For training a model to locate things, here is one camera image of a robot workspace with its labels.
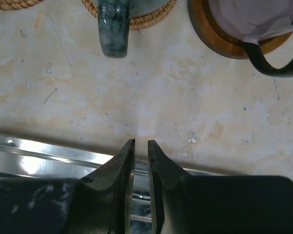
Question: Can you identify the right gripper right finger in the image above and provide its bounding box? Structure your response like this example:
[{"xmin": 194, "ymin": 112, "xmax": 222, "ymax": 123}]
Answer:
[{"xmin": 147, "ymin": 140, "xmax": 190, "ymax": 234}]

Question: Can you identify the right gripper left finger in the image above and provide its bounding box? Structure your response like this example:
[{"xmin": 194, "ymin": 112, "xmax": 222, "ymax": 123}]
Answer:
[{"xmin": 62, "ymin": 139, "xmax": 135, "ymax": 234}]

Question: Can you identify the brown wooden coaster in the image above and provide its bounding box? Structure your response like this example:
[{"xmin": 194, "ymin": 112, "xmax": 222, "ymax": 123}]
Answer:
[
  {"xmin": 188, "ymin": 0, "xmax": 292, "ymax": 59},
  {"xmin": 0, "ymin": 0, "xmax": 42, "ymax": 11}
]

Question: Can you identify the woven rattan coaster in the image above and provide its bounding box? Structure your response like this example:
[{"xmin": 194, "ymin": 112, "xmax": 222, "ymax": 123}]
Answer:
[{"xmin": 82, "ymin": 0, "xmax": 176, "ymax": 31}]

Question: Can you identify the grey metal mug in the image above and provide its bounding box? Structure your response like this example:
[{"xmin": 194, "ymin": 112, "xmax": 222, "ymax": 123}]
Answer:
[{"xmin": 95, "ymin": 0, "xmax": 168, "ymax": 59}]

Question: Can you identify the purple mug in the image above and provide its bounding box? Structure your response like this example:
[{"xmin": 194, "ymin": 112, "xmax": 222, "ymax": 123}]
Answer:
[{"xmin": 208, "ymin": 0, "xmax": 293, "ymax": 78}]

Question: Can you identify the metal tray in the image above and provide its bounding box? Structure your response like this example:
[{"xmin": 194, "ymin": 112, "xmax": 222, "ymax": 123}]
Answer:
[{"xmin": 0, "ymin": 133, "xmax": 225, "ymax": 224}]

